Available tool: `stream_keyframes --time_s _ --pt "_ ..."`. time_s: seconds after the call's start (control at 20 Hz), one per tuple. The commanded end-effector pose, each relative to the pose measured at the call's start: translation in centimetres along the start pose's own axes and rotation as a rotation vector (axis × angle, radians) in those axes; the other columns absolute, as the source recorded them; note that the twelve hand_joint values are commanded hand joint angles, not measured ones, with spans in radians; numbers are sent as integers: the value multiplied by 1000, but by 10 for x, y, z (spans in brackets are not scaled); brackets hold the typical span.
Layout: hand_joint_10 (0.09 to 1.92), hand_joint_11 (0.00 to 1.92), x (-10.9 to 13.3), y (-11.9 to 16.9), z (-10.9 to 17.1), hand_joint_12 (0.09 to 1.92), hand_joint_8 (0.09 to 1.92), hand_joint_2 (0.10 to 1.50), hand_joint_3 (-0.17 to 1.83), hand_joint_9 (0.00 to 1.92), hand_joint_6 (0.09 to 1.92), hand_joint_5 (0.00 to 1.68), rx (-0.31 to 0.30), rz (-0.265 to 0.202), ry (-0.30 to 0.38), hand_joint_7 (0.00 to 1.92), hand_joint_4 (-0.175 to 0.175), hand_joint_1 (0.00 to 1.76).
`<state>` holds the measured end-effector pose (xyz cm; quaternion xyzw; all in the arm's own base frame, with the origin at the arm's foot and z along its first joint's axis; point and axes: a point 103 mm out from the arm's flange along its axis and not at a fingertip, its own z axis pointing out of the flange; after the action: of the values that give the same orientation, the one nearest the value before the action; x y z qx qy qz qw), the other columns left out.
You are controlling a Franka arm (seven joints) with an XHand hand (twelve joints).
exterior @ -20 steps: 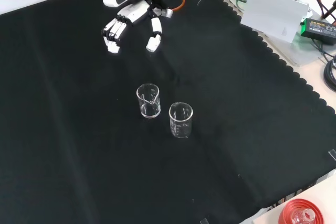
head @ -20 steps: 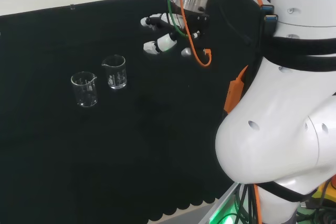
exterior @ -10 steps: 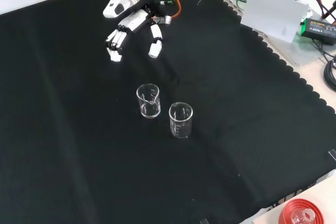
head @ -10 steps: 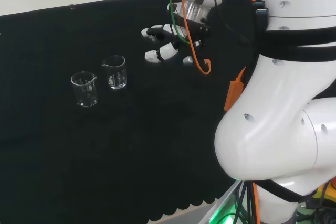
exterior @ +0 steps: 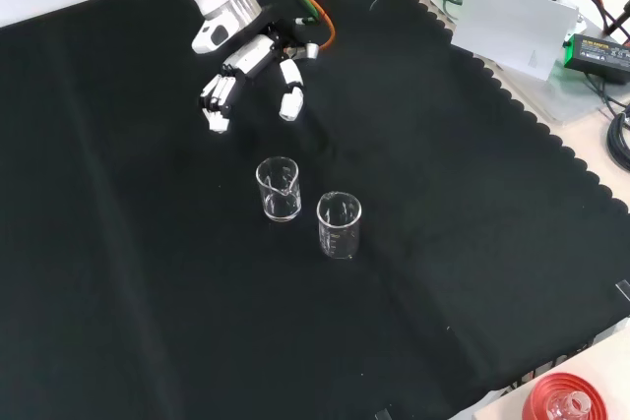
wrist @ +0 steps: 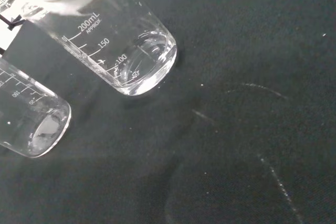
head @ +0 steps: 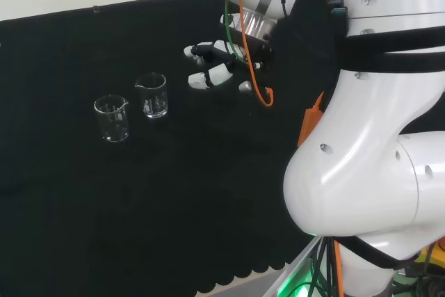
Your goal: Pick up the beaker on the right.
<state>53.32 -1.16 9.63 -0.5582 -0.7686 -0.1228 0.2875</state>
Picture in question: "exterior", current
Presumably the clear beaker with white graduations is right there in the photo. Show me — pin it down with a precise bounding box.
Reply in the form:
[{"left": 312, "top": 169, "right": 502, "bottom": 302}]
[{"left": 315, "top": 192, "right": 364, "bottom": 261}]

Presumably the black power adapter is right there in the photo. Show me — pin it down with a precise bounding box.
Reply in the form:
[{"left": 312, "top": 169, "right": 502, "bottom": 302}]
[{"left": 562, "top": 33, "right": 630, "bottom": 87}]

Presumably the small clear glass flask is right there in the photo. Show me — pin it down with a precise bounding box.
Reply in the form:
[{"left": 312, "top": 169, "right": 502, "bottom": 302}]
[{"left": 545, "top": 390, "right": 595, "bottom": 420}]

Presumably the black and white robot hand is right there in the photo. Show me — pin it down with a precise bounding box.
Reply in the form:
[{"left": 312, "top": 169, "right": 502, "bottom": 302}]
[{"left": 198, "top": 19, "right": 321, "bottom": 135}]

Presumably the clear glass beaker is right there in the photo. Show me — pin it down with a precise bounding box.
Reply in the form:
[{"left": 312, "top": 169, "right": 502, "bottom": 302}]
[{"left": 254, "top": 155, "right": 302, "bottom": 223}]

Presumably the black cloth with scalloped edge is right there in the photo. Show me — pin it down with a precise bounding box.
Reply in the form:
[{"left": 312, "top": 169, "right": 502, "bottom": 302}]
[{"left": 0, "top": 0, "right": 630, "bottom": 420}]

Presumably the red ribbed funnel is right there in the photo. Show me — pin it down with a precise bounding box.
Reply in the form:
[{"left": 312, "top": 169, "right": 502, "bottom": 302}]
[{"left": 521, "top": 370, "right": 610, "bottom": 420}]

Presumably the pale white board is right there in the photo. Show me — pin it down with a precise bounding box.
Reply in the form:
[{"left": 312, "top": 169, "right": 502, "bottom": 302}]
[{"left": 450, "top": 0, "right": 581, "bottom": 83}]

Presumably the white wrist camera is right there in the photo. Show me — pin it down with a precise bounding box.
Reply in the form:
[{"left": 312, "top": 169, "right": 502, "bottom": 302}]
[{"left": 191, "top": 20, "right": 233, "bottom": 55}]

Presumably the metal base plate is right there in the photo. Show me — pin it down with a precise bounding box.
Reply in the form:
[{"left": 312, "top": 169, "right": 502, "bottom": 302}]
[{"left": 416, "top": 0, "right": 630, "bottom": 127}]

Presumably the black cable bundle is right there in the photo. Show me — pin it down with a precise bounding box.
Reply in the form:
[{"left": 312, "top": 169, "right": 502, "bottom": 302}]
[{"left": 605, "top": 112, "right": 630, "bottom": 171}]

